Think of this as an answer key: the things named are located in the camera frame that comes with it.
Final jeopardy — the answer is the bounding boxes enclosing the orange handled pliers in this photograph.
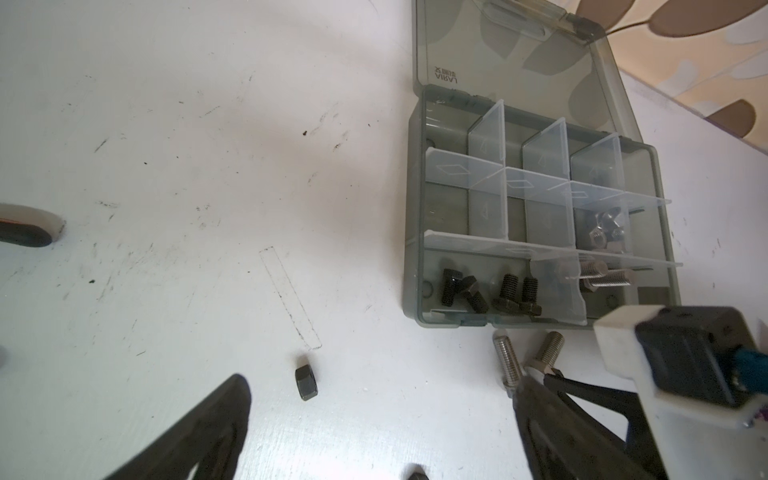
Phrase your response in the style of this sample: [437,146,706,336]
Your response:
[1,203,65,248]

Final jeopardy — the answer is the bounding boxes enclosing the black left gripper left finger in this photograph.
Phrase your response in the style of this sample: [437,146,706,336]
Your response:
[108,374,252,479]

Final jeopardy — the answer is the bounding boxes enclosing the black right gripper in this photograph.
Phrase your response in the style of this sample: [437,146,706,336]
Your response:
[543,305,767,479]

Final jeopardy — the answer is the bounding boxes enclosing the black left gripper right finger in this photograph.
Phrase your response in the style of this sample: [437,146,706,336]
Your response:
[514,377,652,479]

